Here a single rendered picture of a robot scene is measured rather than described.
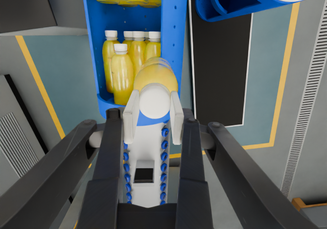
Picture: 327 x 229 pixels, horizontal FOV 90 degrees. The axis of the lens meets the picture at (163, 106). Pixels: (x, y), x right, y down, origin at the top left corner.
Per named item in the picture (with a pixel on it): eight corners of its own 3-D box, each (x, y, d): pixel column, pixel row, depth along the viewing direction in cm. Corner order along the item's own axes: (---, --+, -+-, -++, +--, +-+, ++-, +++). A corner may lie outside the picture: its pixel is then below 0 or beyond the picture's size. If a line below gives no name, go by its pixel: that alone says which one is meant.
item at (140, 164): (136, 163, 92) (133, 186, 78) (136, 157, 91) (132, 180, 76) (154, 163, 93) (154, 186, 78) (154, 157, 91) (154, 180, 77)
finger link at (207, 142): (185, 133, 12) (225, 134, 12) (179, 107, 17) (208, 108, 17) (184, 150, 13) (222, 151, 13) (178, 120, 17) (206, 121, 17)
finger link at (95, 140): (120, 149, 13) (80, 149, 12) (129, 119, 17) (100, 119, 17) (118, 132, 12) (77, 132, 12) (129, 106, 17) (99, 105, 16)
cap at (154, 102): (169, 113, 22) (170, 119, 20) (139, 112, 22) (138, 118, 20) (171, 84, 21) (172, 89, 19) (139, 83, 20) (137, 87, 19)
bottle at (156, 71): (171, 87, 40) (179, 124, 22) (141, 86, 39) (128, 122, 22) (172, 57, 37) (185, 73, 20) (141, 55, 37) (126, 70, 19)
